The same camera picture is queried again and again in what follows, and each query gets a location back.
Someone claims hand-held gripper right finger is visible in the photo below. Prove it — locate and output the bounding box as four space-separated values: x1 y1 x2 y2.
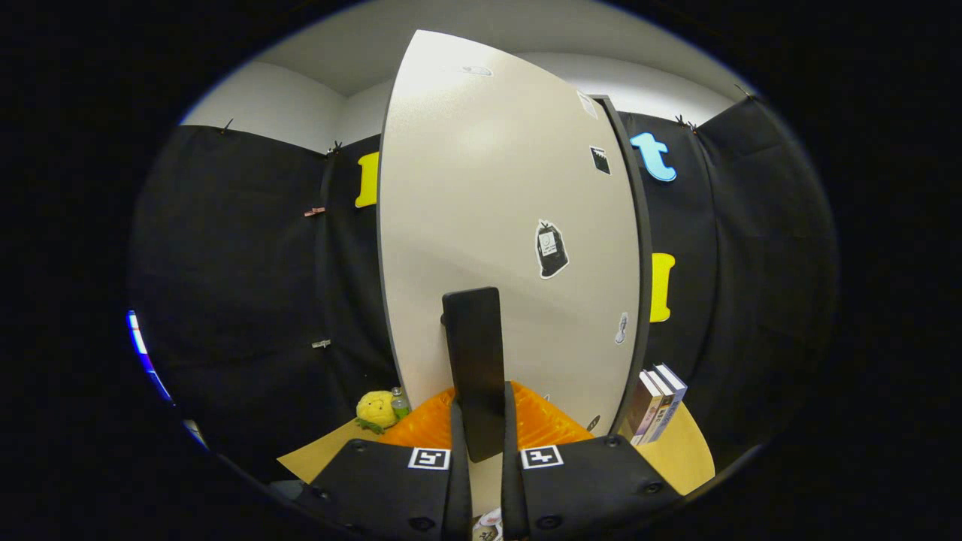
502 381 685 541

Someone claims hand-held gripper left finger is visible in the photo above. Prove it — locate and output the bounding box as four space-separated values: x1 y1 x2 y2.
297 387 473 541

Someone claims black door handle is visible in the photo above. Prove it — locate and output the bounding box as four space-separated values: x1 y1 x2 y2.
441 286 507 463

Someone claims dark grey shoe cabinet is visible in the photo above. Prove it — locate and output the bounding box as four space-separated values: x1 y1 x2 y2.
594 94 655 437

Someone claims yellow pineapple plush toy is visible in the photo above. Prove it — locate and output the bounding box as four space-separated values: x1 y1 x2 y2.
355 390 399 435

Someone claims black backdrop cloth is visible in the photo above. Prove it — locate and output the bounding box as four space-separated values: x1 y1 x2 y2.
128 94 839 482

